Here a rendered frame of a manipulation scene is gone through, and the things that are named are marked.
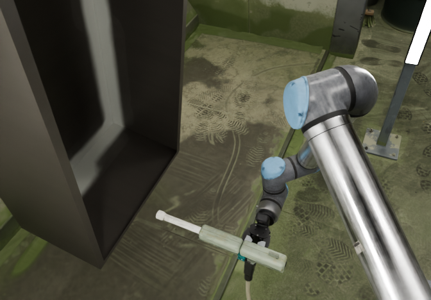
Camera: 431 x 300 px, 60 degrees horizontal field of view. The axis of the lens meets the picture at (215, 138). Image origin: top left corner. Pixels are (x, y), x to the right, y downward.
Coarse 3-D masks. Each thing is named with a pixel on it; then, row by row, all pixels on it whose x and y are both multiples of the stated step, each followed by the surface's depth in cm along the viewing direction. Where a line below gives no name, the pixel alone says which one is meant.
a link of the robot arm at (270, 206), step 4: (264, 200) 144; (260, 204) 143; (264, 204) 142; (268, 204) 142; (272, 204) 142; (276, 204) 143; (260, 208) 142; (264, 208) 141; (268, 208) 140; (272, 208) 140; (276, 208) 142; (256, 212) 144; (272, 212) 140; (276, 212) 141; (280, 212) 144; (276, 216) 141; (276, 220) 142
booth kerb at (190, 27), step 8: (192, 24) 308; (192, 32) 311; (8, 224) 187; (16, 224) 192; (0, 232) 184; (8, 232) 189; (16, 232) 193; (0, 240) 185; (8, 240) 190; (0, 248) 186
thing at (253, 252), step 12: (156, 216) 136; (168, 216) 135; (192, 228) 132; (204, 228) 130; (204, 240) 131; (216, 240) 127; (228, 240) 127; (240, 240) 127; (240, 252) 126; (252, 252) 123; (264, 252) 123; (276, 252) 123; (252, 264) 127; (264, 264) 123; (276, 264) 121; (252, 276) 137
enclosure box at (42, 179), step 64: (0, 0) 51; (64, 0) 113; (128, 0) 120; (0, 64) 62; (64, 64) 125; (128, 64) 142; (0, 128) 81; (64, 128) 140; (128, 128) 174; (0, 192) 118; (64, 192) 93; (128, 192) 154
